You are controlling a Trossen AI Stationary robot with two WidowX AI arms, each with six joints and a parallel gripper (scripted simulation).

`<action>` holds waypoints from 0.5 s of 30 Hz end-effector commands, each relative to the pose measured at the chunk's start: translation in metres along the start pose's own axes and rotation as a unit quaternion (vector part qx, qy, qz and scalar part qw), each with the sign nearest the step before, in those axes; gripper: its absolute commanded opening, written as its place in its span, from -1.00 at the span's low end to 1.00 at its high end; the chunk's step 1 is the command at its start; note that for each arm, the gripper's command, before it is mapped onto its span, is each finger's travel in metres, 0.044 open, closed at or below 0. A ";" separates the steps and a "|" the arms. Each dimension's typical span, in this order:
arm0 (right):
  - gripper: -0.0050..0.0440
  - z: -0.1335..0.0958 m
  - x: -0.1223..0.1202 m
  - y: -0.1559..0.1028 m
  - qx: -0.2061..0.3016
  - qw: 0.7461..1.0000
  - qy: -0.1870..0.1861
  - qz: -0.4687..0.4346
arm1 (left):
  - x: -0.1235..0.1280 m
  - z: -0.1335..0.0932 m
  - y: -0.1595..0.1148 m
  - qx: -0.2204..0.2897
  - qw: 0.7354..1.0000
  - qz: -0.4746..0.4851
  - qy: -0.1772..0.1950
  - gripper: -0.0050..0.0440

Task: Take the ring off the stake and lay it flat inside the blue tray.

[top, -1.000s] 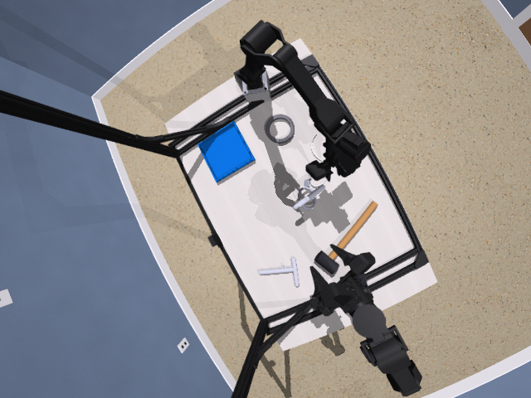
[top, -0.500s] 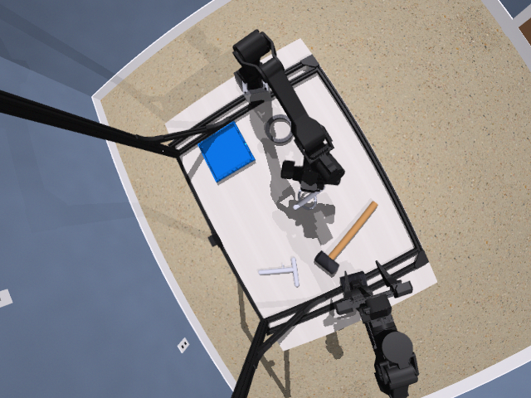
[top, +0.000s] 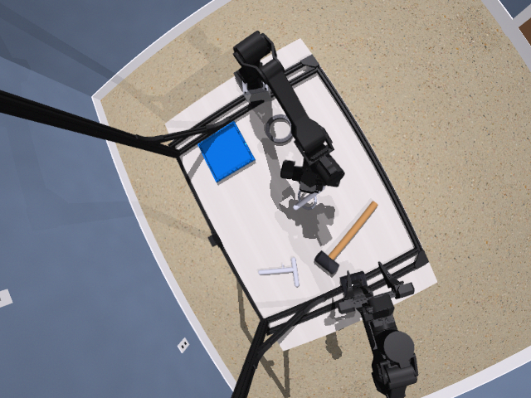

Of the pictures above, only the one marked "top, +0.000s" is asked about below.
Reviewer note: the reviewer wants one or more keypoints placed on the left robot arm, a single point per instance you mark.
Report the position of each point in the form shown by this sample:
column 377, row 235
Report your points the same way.
column 309, row 135

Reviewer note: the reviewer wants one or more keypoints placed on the blue tray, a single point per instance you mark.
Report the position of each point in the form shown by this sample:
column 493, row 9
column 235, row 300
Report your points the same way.
column 224, row 151

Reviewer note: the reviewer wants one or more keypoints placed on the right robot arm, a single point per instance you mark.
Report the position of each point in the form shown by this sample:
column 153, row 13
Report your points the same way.
column 393, row 345

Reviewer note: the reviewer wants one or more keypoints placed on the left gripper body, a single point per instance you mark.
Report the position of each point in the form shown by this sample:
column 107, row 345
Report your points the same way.
column 288, row 170

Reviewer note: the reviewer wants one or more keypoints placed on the black mallet with wooden handle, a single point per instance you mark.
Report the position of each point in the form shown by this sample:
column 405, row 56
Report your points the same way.
column 327, row 261

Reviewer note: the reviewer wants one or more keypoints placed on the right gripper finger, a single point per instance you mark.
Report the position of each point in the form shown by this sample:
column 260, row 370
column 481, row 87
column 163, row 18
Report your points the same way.
column 350, row 293
column 389, row 279

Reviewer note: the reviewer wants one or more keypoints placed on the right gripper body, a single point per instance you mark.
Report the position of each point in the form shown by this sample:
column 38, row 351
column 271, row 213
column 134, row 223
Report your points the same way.
column 400, row 291

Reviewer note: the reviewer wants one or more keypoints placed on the grey cylindrical rod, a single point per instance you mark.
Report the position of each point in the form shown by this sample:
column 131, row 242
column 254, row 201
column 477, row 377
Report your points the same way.
column 304, row 200

